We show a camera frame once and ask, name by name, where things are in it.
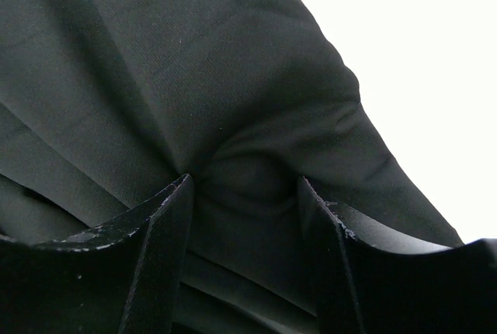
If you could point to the black trousers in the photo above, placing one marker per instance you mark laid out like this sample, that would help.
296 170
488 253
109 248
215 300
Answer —
106 102

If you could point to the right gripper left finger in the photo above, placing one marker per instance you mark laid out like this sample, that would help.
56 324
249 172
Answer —
121 276

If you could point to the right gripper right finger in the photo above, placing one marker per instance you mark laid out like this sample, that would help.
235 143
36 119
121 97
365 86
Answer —
369 278

